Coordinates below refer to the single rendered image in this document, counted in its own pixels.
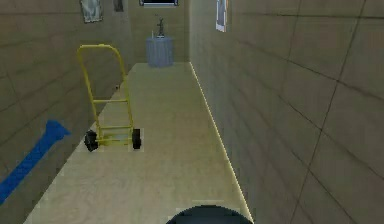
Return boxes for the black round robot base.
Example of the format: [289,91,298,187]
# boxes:
[165,205,254,224]

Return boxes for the dark statuette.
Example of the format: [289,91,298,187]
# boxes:
[156,17,166,38]

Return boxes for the white and orange framed picture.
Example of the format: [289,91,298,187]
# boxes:
[215,0,230,33]

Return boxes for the yellow hand truck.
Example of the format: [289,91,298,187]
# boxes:
[76,43,142,153]

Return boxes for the dark framed window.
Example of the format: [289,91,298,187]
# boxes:
[139,0,179,7]

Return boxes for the grey framed picture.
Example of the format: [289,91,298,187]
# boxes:
[79,0,104,24]

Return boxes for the blue bar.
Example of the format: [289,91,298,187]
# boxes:
[0,119,72,205]

